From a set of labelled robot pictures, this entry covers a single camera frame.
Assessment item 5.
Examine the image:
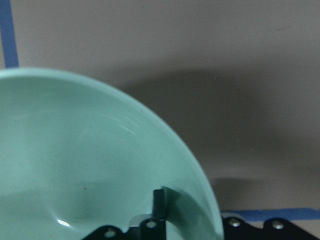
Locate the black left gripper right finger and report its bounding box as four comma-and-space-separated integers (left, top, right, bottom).
222, 216, 317, 240

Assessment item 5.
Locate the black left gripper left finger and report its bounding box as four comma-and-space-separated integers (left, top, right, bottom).
85, 189, 167, 240

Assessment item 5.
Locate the green bowl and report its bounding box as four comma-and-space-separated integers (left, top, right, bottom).
0, 68, 224, 240

